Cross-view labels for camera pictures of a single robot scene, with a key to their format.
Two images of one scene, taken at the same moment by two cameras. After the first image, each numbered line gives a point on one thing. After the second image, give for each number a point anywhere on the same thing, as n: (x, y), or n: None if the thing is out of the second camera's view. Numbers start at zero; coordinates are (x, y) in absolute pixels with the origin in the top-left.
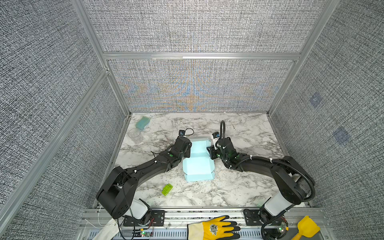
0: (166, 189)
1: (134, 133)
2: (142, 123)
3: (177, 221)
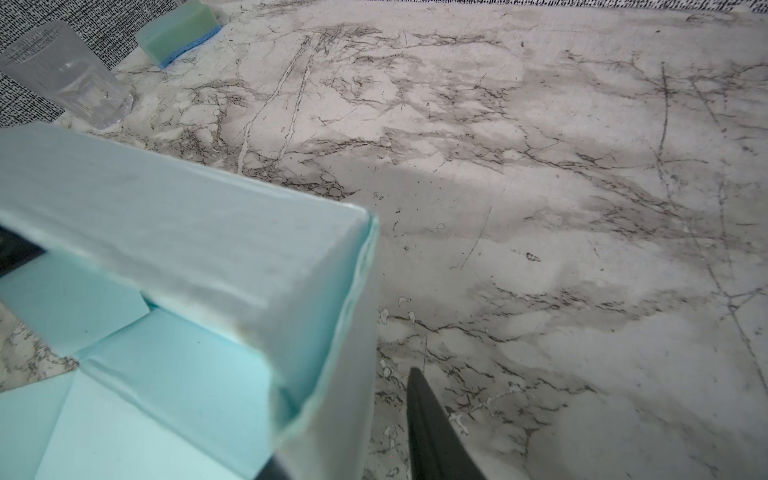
0: None
1: (55, 63)
2: (181, 29)
3: None
